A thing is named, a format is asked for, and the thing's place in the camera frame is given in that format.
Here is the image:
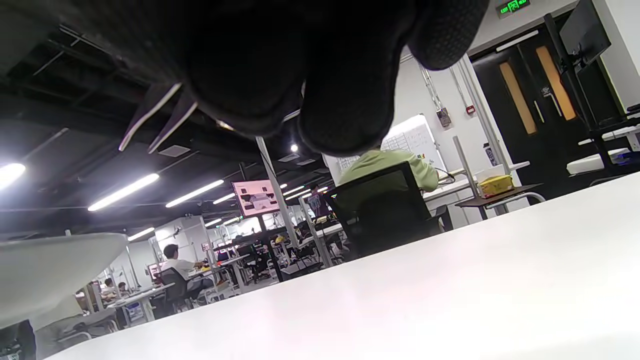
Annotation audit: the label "person's right hand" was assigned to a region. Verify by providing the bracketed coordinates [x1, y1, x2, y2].
[45, 0, 492, 157]

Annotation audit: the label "black standing desk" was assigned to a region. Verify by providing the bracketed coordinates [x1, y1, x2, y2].
[214, 226, 291, 283]

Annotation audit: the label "white foam box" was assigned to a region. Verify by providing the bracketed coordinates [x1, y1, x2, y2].
[566, 148, 632, 175]

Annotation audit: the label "white office desk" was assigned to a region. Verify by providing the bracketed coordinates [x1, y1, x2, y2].
[105, 282, 177, 326]
[422, 136, 532, 226]

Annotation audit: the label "green exit sign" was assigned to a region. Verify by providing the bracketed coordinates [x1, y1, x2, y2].
[496, 0, 532, 18]

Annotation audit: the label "black double door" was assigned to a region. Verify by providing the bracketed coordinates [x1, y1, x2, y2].
[471, 25, 626, 198]

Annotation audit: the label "white whiteboard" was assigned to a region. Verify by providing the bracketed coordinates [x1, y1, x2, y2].
[322, 114, 448, 186]

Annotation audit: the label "hanging monitor screen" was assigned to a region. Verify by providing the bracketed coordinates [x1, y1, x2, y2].
[231, 179, 281, 217]

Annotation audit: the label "black mesh office chair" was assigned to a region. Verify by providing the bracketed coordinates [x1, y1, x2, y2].
[324, 161, 454, 261]

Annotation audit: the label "black monitor on arm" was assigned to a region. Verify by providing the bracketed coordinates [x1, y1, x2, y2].
[559, 0, 613, 68]

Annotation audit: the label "metal tweezers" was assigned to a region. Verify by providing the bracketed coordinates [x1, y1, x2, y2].
[118, 82, 199, 154]

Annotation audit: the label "grey plate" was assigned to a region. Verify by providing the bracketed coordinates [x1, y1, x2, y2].
[0, 232, 129, 329]

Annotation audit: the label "brown top side table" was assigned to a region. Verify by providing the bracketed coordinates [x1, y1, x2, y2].
[455, 183, 547, 221]

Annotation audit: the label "yellow tissue box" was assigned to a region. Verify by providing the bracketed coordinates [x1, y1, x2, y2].
[478, 174, 515, 199]

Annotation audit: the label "aluminium frame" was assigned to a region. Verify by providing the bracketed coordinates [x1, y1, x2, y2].
[254, 52, 513, 268]

